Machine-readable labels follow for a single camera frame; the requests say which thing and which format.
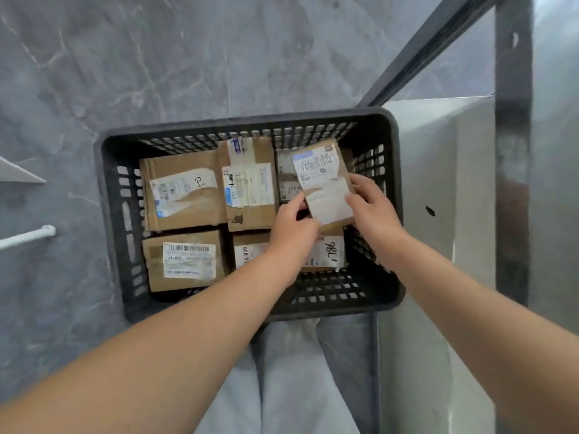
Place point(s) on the person's right hand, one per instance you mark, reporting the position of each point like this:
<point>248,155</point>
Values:
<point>375,221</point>

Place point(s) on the person's left hand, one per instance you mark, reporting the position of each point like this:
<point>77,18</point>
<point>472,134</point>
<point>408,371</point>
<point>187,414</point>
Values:
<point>294,239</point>

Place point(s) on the cardboard parcel marked 786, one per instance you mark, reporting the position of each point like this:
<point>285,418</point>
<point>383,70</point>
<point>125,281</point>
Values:
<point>328,253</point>

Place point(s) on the small red-printed parcel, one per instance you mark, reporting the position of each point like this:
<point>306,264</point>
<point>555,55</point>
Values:
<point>323,176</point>

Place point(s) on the tall narrow cardboard parcel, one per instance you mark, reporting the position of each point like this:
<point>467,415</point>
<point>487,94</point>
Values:
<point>253,153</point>

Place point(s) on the large parcel torn label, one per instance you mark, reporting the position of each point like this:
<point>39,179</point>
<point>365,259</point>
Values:
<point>190,212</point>

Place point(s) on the black plastic basket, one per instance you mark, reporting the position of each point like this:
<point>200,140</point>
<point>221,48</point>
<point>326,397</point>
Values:
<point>113,221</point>

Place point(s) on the person's right forearm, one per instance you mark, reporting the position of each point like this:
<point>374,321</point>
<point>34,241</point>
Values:
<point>497,339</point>

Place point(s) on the person's left forearm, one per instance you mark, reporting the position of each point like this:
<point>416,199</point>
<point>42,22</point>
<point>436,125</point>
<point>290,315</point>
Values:
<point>135,357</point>

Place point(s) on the person's white trousers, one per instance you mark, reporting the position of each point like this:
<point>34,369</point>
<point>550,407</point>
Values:
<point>280,384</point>

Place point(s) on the grey metal shelf rack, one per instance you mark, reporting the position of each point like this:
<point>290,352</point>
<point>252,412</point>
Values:
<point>513,176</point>

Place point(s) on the white flat board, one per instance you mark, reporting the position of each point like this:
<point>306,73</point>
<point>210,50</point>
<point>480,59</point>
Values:
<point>16,173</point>

